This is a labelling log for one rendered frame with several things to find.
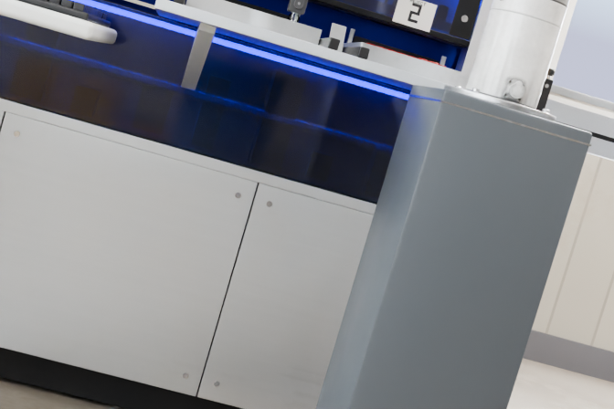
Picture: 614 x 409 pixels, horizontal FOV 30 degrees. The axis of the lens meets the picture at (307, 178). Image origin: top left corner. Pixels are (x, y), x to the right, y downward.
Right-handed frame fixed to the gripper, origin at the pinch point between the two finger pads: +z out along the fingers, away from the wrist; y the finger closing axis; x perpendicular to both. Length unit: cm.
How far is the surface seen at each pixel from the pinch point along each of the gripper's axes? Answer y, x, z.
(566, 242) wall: -221, 150, 46
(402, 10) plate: -20.0, 23.6, -6.2
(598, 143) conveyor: -31, 78, 9
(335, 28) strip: -1.8, 8.7, 2.6
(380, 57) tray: 6.0, 17.6, 5.7
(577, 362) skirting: -219, 169, 92
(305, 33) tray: 6.0, 2.5, 5.5
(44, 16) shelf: 36, -41, 16
